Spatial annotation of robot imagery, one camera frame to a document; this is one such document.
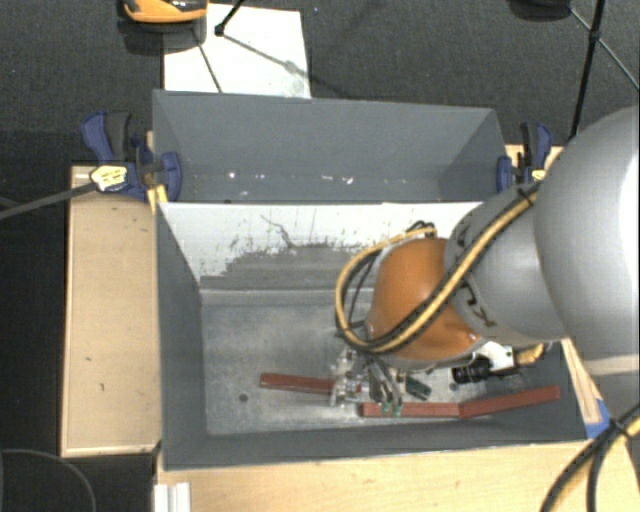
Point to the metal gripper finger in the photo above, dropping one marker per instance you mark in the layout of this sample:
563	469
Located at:
345	386
343	400

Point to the red-brown block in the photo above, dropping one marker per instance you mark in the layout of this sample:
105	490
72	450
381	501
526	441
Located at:
430	409
510	400
295	382

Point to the dark green flat block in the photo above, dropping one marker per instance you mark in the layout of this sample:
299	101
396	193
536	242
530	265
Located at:
418	387

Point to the grey metal bin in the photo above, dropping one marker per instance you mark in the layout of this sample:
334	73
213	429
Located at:
280	340

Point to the pale wood board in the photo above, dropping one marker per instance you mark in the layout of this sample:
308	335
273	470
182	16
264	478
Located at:
110	310

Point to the black cylinder on white bracket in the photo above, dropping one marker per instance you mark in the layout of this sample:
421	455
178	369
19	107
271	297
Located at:
472	372

